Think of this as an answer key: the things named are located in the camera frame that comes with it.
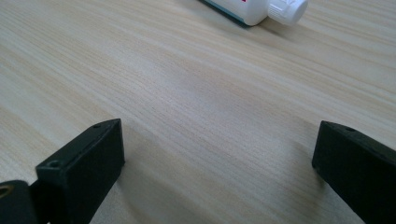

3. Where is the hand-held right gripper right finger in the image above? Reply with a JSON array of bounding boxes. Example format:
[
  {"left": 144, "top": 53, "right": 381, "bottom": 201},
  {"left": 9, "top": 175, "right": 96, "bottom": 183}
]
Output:
[{"left": 311, "top": 120, "right": 396, "bottom": 224}]

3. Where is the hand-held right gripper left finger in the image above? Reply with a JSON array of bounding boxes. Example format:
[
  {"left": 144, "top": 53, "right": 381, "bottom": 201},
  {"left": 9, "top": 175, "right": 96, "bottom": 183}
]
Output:
[{"left": 30, "top": 118, "right": 126, "bottom": 224}]

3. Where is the white plastic bottle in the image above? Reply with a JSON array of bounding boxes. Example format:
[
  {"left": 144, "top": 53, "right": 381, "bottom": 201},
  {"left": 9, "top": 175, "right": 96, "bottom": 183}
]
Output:
[{"left": 199, "top": 0, "right": 309, "bottom": 28}]

